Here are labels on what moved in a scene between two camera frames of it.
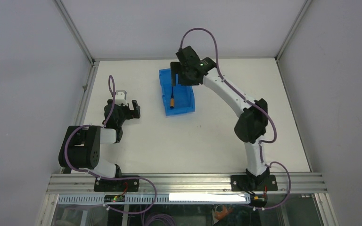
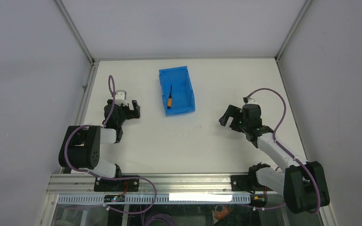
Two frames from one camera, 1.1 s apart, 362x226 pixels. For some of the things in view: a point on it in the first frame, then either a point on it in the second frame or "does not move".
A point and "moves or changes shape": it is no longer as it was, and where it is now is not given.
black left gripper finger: [136, 110] does not move
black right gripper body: [185, 79] → [244, 124]
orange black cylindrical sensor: [172, 100] moves or changes shape
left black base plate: [117, 185] does not move
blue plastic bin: [184, 99] does not move
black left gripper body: [125, 114] does not move
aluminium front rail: [211, 183] does not move
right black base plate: [243, 183] does not move
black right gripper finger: [175, 68] → [236, 125]
